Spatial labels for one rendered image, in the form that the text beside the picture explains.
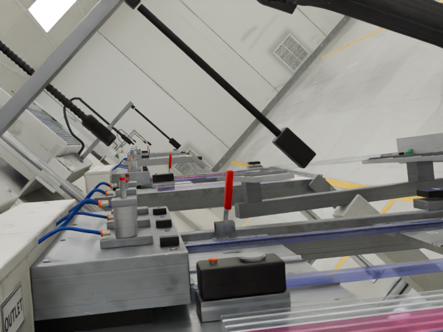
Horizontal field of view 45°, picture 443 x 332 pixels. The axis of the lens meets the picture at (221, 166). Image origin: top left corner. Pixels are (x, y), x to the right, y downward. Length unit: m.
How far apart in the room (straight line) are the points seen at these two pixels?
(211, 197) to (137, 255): 1.15
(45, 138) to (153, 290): 1.28
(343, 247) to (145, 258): 0.49
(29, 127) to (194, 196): 0.54
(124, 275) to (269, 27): 8.28
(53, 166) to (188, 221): 3.70
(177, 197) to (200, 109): 6.73
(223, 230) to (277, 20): 8.00
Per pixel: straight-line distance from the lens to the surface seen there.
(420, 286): 1.23
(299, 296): 0.53
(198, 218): 5.23
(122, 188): 0.52
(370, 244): 0.92
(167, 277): 0.48
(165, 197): 1.60
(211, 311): 0.47
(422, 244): 0.78
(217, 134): 8.33
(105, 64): 8.33
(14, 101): 0.56
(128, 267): 0.47
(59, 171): 1.57
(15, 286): 0.43
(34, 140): 1.72
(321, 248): 0.89
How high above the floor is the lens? 1.23
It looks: 8 degrees down
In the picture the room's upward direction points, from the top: 49 degrees counter-clockwise
